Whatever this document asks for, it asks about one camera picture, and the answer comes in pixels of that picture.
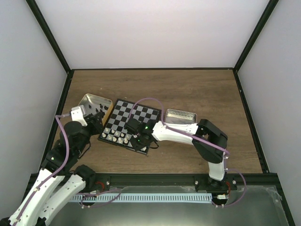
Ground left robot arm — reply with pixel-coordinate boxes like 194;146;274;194
0;110;104;226

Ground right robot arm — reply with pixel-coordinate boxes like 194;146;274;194
125;118;229;190

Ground black chess pieces pile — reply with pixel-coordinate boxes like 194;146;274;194
86;103;109;114

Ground yellow tin tray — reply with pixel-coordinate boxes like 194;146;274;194
79;94;113;125

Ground black and silver chessboard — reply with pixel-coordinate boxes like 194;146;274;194
97;99;162;156

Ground pink tin tray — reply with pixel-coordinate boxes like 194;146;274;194
164;109;197;124

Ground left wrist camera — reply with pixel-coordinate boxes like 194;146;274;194
70;105;87;127

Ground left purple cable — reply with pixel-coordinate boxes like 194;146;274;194
14;114;72;223

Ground purple cable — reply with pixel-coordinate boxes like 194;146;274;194
14;114;72;223
129;97;247;208

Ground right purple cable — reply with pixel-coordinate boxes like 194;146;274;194
129;97;247;208

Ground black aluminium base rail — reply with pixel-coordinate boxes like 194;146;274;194
84;173;280;192

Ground blue slotted cable duct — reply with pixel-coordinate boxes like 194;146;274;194
70;193;212;204

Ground left black frame post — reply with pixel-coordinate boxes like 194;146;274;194
26;0;71;74

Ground black frame post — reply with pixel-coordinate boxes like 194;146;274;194
26;0;71;74
234;0;279;72

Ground right black frame post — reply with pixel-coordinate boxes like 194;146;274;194
234;0;279;72

